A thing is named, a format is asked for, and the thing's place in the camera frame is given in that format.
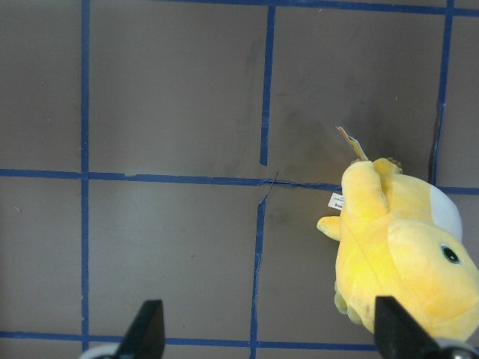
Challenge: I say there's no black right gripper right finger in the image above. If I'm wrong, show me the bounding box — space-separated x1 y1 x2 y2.
374 296 440 358

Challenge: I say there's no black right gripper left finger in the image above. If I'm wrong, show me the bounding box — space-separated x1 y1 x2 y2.
114 299 165 358

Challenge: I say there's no yellow plush dinosaur toy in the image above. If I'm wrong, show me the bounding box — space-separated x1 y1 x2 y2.
317 137 478 341

